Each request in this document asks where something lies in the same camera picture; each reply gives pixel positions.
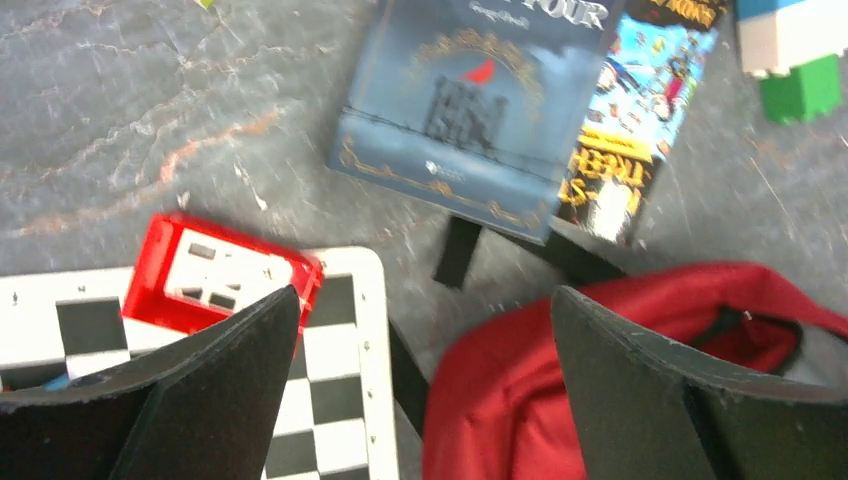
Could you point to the colourful toy block tower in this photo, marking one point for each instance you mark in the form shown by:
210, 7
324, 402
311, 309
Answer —
793, 49

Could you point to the colourful toy block train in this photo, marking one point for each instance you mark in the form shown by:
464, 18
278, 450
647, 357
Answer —
57, 383

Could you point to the blue treehouse comic book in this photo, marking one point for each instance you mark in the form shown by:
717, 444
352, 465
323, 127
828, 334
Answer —
644, 88

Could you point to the dark blue Nineteen Eighty-Four book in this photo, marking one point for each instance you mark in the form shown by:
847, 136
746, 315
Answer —
475, 106

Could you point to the black and white chessboard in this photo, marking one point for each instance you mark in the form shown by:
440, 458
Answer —
336, 417

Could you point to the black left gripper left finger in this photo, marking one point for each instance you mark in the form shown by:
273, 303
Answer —
203, 407

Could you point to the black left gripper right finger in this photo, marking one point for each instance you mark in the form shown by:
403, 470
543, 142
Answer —
648, 407

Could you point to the red student backpack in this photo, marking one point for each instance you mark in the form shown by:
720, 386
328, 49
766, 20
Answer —
497, 406

